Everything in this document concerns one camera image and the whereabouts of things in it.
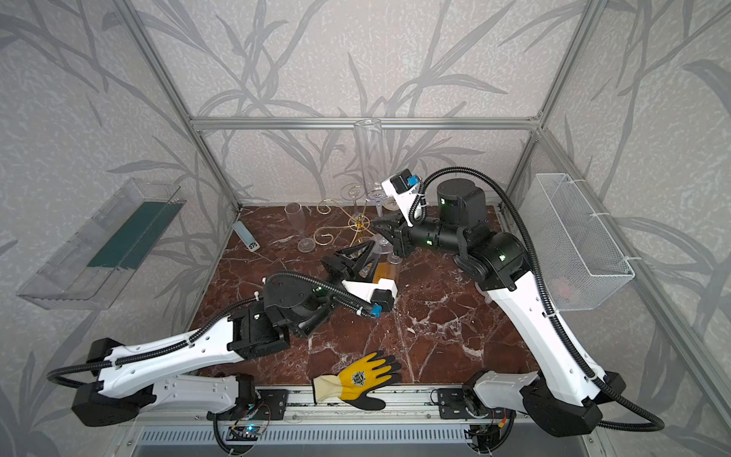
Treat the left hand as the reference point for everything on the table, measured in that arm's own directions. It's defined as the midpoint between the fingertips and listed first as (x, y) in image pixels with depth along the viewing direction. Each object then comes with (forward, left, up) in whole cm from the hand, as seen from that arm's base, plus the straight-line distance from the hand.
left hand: (373, 235), depth 55 cm
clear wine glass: (+27, +27, -25) cm, 46 cm away
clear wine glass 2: (+23, +6, -11) cm, 26 cm away
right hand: (+5, -1, +2) cm, 5 cm away
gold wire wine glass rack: (+14, +4, -13) cm, 19 cm away
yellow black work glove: (-18, +5, -41) cm, 45 cm away
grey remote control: (+29, +49, -40) cm, 70 cm away
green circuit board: (-30, +33, -46) cm, 64 cm away
